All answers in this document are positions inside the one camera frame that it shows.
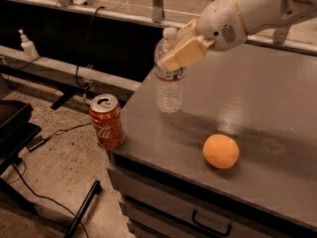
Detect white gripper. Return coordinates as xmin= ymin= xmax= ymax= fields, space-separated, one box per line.
xmin=158 ymin=0 xmax=247 ymax=71

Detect clear plastic water bottle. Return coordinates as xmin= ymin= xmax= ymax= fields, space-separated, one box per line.
xmin=155 ymin=27 xmax=186 ymax=113

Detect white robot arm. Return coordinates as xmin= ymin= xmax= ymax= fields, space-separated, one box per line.
xmin=157 ymin=0 xmax=317 ymax=71

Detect red coke can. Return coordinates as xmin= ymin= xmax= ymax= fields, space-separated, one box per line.
xmin=89 ymin=94 xmax=125 ymax=150

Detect white pump dispenser bottle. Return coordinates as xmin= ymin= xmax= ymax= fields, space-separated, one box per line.
xmin=19 ymin=30 xmax=40 ymax=60

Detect orange fruit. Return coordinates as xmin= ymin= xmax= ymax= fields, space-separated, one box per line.
xmin=203 ymin=134 xmax=240 ymax=169

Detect black chair base leg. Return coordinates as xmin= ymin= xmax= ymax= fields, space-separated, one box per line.
xmin=63 ymin=180 xmax=102 ymax=238

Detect grey cabinet drawer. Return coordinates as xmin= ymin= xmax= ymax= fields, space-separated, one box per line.
xmin=107 ymin=167 xmax=270 ymax=238

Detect small black floor device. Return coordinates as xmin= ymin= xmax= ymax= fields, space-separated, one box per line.
xmin=27 ymin=136 xmax=45 ymax=152

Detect black equipment stand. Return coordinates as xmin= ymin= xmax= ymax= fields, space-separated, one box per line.
xmin=0 ymin=76 xmax=43 ymax=213

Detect metal railing post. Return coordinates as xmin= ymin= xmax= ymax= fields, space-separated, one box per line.
xmin=152 ymin=0 xmax=164 ymax=23

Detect black hanging cable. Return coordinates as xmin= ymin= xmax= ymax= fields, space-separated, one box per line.
xmin=74 ymin=5 xmax=106 ymax=89

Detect black floor cable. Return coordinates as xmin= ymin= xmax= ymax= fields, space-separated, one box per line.
xmin=8 ymin=122 xmax=94 ymax=238

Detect black drawer handle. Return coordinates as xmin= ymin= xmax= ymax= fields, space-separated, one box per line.
xmin=191 ymin=209 xmax=233 ymax=238

